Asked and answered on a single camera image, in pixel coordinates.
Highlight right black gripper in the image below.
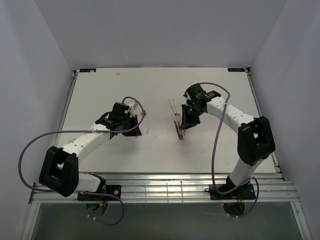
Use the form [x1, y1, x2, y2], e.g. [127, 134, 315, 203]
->
[181, 103, 205, 131]

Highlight orange gel pen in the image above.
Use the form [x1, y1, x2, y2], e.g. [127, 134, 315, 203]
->
[177, 120, 184, 140]

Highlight clear pen cap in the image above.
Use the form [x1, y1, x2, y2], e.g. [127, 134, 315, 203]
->
[145, 127, 150, 135]

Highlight purple gel pen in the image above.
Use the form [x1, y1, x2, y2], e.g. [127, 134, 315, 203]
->
[174, 120, 182, 140]

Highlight blue capped white marker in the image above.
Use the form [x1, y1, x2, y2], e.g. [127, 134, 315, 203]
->
[168, 99, 178, 116]

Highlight orange capped white marker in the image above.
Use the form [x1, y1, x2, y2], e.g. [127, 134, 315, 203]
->
[173, 99, 180, 116]

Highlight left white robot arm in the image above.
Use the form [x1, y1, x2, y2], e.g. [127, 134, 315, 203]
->
[38, 98, 142, 200]

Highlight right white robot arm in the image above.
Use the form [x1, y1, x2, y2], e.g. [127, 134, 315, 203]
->
[179, 83, 276, 199]

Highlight right blue corner label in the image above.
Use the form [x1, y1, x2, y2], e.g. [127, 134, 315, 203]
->
[227, 67, 246, 73]

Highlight blue corner label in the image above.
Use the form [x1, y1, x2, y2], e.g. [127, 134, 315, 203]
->
[79, 68, 97, 73]
[227, 67, 246, 73]

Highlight left blue corner label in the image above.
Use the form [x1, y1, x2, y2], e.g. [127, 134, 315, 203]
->
[79, 68, 97, 73]

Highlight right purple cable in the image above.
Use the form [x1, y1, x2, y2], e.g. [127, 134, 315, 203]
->
[199, 82, 259, 219]

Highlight aluminium rail frame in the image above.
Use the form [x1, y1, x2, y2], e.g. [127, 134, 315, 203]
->
[29, 67, 301, 206]

